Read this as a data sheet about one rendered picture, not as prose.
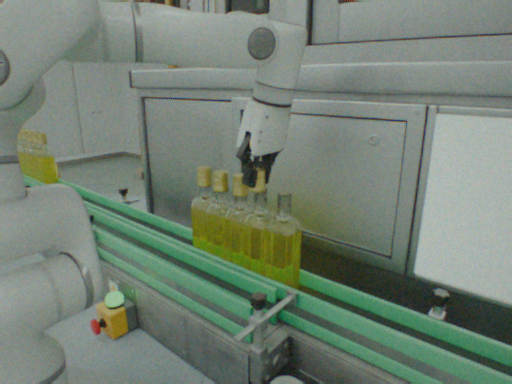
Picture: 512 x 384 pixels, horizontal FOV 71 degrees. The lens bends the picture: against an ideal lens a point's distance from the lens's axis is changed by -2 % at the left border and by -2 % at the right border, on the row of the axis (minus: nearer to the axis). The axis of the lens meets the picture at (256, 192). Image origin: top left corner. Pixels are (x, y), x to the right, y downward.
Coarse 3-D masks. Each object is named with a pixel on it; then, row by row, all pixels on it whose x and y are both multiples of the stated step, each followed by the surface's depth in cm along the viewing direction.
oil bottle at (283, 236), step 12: (276, 216) 75; (276, 228) 72; (288, 228) 71; (300, 228) 74; (276, 240) 73; (288, 240) 72; (300, 240) 75; (276, 252) 74; (288, 252) 72; (276, 264) 74; (288, 264) 73; (276, 276) 75; (288, 276) 74
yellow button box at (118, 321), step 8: (104, 304) 90; (128, 304) 90; (104, 312) 87; (112, 312) 87; (120, 312) 88; (128, 312) 90; (104, 320) 88; (112, 320) 86; (120, 320) 88; (128, 320) 90; (136, 320) 92; (104, 328) 89; (112, 328) 87; (120, 328) 89; (128, 328) 91; (112, 336) 87
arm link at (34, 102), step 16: (32, 96) 45; (0, 112) 44; (16, 112) 45; (32, 112) 49; (0, 128) 47; (16, 128) 50; (0, 144) 46; (16, 144) 50; (0, 160) 46; (16, 160) 48
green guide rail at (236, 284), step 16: (96, 224) 116; (112, 224) 109; (128, 224) 104; (128, 240) 105; (144, 240) 99; (160, 240) 94; (160, 256) 96; (176, 256) 90; (192, 256) 86; (192, 272) 88; (208, 272) 83; (224, 272) 80; (224, 288) 82; (240, 288) 78; (256, 288) 74; (272, 288) 72; (272, 304) 73; (272, 320) 73
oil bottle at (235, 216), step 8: (232, 208) 80; (240, 208) 79; (248, 208) 80; (232, 216) 79; (240, 216) 78; (232, 224) 80; (240, 224) 78; (232, 232) 80; (240, 232) 79; (232, 240) 81; (240, 240) 79; (232, 248) 82; (240, 248) 80; (232, 256) 82; (240, 256) 81; (240, 264) 81
